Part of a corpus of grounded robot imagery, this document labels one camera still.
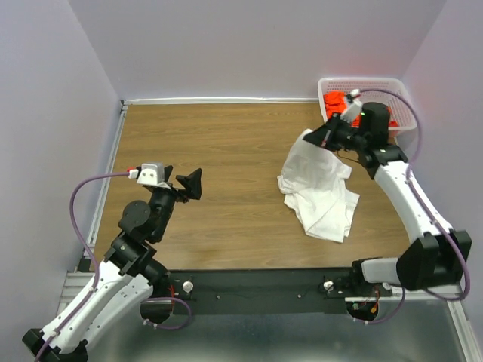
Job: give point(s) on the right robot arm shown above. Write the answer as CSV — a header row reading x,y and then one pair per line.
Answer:
x,y
437,252

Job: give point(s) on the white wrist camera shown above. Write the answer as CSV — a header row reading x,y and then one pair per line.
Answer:
x,y
353,106
149,174

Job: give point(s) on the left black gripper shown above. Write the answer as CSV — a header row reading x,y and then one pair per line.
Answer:
x,y
192,184

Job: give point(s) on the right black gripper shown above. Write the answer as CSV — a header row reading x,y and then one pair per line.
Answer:
x,y
319,136

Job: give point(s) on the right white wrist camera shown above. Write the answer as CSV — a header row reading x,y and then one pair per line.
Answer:
x,y
353,106

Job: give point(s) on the white t shirt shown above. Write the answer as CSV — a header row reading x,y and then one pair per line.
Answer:
x,y
313,181

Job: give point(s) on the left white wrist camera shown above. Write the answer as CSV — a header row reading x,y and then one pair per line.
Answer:
x,y
149,174

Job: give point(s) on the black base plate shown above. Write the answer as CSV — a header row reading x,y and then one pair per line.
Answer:
x,y
256,291

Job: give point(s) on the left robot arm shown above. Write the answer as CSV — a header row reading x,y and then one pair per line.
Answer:
x,y
128,273

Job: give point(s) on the orange t shirt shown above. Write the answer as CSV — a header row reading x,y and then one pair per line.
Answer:
x,y
334,102

